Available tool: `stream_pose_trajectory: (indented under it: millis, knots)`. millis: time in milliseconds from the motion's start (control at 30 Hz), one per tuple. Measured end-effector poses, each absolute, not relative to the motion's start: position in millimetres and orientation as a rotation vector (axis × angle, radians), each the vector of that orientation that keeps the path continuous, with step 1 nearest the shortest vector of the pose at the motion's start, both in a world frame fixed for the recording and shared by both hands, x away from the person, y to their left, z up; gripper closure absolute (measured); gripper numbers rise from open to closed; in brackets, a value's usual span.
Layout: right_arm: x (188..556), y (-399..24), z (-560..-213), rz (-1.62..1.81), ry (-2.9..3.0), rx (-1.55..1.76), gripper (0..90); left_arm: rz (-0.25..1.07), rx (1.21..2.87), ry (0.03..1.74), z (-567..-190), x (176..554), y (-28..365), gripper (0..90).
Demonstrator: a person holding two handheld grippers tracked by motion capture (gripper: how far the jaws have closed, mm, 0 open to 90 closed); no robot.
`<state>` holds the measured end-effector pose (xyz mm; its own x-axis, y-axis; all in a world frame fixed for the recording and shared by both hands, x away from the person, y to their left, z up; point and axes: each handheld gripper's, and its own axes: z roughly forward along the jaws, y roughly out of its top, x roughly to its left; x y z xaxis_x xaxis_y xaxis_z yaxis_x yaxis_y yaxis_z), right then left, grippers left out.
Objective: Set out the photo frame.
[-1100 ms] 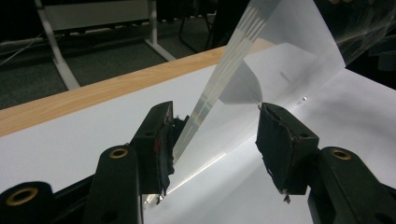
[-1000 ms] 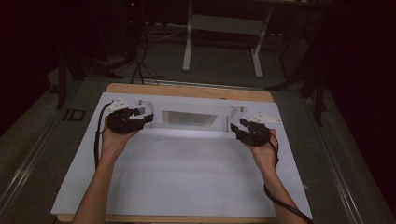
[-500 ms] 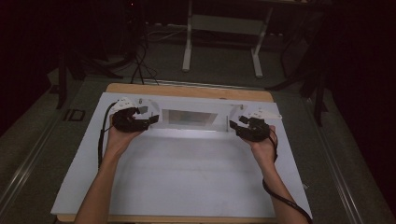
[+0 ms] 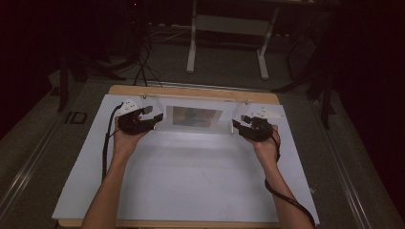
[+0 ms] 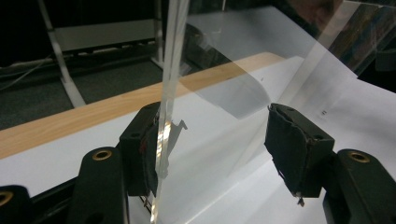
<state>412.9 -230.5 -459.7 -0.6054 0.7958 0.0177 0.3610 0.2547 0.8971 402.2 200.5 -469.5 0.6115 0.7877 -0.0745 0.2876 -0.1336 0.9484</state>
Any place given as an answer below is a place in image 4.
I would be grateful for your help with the photo card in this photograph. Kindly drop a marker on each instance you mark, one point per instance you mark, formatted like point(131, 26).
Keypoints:
point(194, 117)

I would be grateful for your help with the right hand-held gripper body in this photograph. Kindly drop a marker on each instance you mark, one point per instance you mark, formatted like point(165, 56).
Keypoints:
point(259, 130)

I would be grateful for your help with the black metal stand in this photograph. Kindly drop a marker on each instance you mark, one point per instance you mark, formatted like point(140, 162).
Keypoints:
point(63, 82)
point(324, 95)

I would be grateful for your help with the person's right hand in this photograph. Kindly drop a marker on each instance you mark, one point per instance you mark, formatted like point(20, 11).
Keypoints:
point(269, 149)

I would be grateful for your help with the person's left hand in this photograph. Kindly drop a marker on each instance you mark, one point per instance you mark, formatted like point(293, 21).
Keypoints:
point(125, 143)

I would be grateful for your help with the white board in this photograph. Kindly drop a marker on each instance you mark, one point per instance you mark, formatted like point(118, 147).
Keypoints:
point(197, 178)

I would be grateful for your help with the white metal desk frame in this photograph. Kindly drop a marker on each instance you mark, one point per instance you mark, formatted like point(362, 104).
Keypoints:
point(191, 47)

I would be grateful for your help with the clear plastic zip bag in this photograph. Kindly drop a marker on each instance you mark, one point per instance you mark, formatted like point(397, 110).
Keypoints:
point(226, 113)

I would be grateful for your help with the black floor bracket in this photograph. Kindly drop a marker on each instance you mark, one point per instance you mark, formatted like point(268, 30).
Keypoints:
point(75, 117)

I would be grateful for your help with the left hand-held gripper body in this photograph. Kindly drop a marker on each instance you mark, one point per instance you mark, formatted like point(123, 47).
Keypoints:
point(132, 122)

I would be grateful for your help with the wooden table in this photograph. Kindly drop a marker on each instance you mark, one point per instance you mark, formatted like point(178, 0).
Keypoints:
point(191, 90)

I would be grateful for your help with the metal floor rail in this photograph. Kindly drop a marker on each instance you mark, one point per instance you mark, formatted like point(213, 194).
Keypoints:
point(28, 165)
point(207, 86)
point(344, 165)

